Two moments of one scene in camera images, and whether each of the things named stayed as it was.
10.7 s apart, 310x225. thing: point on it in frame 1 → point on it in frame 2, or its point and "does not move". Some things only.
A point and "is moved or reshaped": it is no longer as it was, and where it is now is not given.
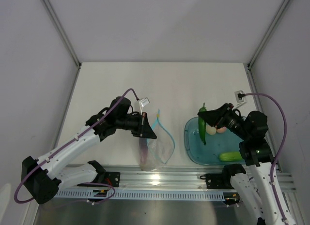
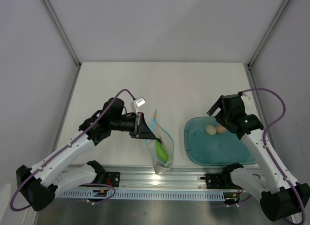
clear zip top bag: x=154 y=153 is moved or reshaped
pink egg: x=222 y=130 does not move
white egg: x=210 y=130 does not move
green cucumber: x=230 y=156 → x=162 y=151
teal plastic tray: x=197 y=153 does not move
